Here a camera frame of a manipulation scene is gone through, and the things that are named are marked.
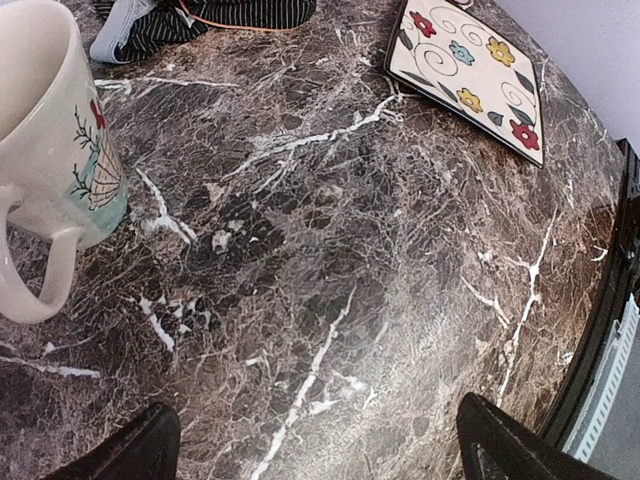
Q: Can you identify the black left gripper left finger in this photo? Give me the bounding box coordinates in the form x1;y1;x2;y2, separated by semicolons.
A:
47;402;181;479

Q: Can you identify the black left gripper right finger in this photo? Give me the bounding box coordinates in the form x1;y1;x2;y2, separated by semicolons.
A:
456;392;610;479

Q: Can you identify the cream ceramic mug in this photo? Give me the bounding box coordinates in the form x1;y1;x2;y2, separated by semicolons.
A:
1;1;127;324

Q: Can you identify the black striped underwear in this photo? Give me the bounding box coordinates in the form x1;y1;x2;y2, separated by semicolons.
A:
89;0;317;65

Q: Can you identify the floral patterned square coaster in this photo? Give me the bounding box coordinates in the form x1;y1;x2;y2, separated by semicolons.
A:
385;1;544;168

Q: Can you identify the white slotted cable duct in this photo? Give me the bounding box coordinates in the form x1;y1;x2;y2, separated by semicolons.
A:
564;294;639;463

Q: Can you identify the black table edge rail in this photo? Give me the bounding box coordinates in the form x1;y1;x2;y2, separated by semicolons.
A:
540;139;639;451

